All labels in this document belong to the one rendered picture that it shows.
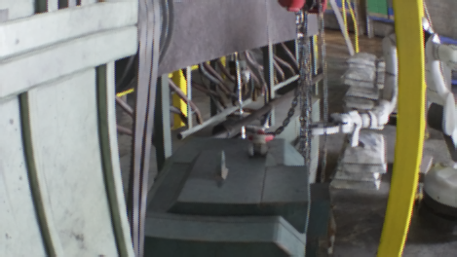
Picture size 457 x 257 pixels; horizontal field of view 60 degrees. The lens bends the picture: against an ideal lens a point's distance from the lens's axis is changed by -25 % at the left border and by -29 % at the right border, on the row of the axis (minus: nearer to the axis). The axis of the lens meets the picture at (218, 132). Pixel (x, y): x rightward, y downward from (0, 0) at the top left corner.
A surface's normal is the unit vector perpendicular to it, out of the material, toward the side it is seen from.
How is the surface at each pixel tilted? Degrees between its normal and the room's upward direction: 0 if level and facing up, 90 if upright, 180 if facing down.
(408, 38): 90
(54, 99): 90
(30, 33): 90
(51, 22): 90
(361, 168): 63
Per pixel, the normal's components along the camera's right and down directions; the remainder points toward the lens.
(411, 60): -0.45, 0.26
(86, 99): 0.89, 0.11
